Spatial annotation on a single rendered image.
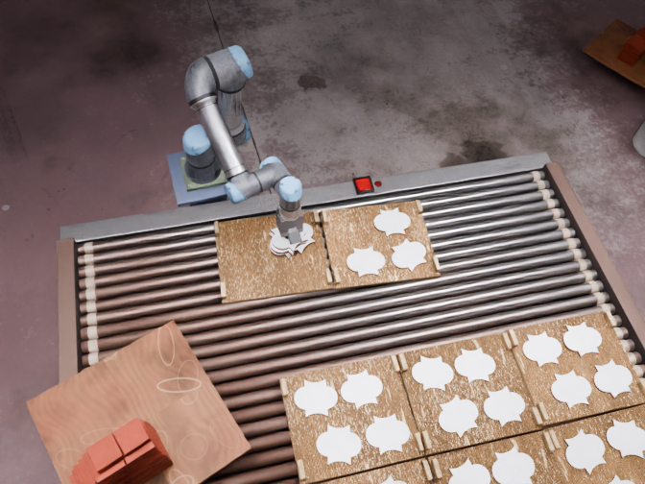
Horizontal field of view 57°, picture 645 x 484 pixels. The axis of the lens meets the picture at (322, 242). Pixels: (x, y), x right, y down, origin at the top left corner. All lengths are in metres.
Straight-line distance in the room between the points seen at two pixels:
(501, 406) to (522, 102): 2.69
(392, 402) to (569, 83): 3.17
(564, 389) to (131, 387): 1.45
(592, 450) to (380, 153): 2.27
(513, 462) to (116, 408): 1.27
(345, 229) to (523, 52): 2.79
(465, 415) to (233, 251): 1.02
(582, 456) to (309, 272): 1.11
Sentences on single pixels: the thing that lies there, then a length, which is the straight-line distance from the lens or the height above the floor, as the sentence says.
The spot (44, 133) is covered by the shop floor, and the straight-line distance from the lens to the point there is 4.10.
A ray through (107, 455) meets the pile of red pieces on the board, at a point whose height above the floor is 1.33.
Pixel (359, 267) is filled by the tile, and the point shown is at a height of 0.95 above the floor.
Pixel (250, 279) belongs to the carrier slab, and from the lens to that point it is 2.21.
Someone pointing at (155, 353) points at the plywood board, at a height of 1.04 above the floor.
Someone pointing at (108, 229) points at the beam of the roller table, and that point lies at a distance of 2.43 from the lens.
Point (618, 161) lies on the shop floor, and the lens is 4.34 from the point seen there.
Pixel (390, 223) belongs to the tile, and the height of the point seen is 0.95.
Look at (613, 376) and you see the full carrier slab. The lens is 2.36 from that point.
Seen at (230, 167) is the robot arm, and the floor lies 1.33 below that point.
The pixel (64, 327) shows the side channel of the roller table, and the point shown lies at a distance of 2.23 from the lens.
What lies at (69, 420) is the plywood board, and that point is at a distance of 2.02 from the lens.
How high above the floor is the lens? 2.89
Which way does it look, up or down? 59 degrees down
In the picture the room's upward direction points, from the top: 7 degrees clockwise
